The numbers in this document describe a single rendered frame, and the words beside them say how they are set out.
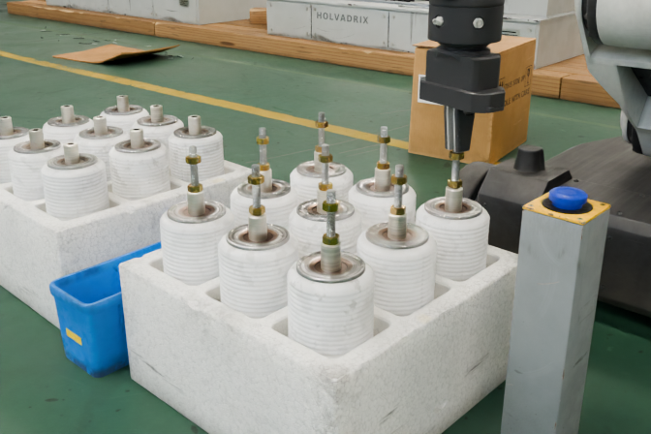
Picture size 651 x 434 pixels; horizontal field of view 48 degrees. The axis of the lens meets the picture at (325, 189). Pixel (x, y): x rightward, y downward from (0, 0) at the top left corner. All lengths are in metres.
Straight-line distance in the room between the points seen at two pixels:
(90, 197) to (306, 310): 0.51
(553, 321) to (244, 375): 0.35
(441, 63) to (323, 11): 2.59
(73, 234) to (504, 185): 0.69
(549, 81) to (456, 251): 1.92
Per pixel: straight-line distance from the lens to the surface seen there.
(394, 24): 3.23
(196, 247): 0.93
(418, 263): 0.85
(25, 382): 1.14
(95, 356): 1.09
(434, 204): 0.98
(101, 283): 1.17
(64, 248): 1.16
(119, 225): 1.19
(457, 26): 0.87
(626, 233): 1.17
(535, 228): 0.82
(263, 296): 0.86
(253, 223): 0.86
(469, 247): 0.95
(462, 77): 0.89
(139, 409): 1.04
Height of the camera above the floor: 0.60
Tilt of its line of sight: 20 degrees down
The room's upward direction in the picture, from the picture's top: straight up
